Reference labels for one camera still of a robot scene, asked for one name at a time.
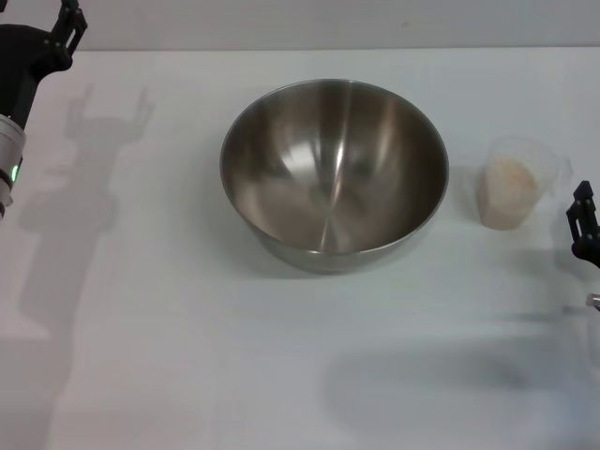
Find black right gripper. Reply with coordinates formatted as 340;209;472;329
565;180;600;271

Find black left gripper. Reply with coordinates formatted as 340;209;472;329
0;0;89;132

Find white rice grains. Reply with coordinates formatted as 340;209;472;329
485;157;540;226

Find clear plastic measuring cup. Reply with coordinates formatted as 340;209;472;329
476;134;574;231

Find stainless steel mixing bowl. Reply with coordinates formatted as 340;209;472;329
219;78;450;276

